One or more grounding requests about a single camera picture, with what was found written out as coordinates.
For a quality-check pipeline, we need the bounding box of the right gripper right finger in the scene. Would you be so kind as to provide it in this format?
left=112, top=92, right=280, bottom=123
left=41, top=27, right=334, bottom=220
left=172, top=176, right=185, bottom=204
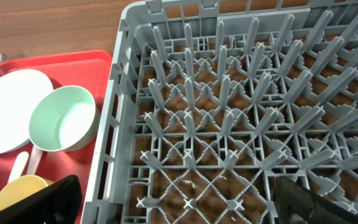
left=273, top=176, right=358, bottom=224

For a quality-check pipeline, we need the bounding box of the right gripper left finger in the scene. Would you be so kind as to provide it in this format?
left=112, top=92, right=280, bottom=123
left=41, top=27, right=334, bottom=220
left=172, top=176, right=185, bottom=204
left=0, top=175, right=82, bottom=224

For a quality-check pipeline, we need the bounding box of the yellow plastic cup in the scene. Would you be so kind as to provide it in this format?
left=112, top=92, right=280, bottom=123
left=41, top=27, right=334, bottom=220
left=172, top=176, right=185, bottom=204
left=0, top=175, right=53, bottom=211

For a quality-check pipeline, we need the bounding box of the white plastic fork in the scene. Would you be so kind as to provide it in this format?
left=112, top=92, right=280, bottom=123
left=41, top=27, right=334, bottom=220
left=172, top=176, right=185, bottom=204
left=26, top=146, right=43, bottom=175

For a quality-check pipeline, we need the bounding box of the white plastic spoon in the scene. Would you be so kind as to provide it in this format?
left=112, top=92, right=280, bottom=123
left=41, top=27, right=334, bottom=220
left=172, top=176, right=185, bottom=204
left=7, top=151, right=29, bottom=183

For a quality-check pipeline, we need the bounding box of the mint green bowl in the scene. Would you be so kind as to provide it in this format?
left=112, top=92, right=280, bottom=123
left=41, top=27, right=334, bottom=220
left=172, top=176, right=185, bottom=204
left=29, top=85, right=100, bottom=152

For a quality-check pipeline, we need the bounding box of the light blue plate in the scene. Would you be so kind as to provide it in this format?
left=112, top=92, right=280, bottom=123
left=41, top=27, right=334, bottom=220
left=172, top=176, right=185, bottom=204
left=0, top=69, right=53, bottom=154

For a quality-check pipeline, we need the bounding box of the grey dishwasher rack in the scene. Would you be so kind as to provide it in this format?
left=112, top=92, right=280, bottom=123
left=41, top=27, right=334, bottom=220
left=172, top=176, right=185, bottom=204
left=81, top=1, right=358, bottom=223

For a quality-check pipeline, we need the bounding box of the red serving tray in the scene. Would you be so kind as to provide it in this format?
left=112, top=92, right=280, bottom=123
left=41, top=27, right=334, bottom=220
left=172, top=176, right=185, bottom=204
left=0, top=50, right=114, bottom=224

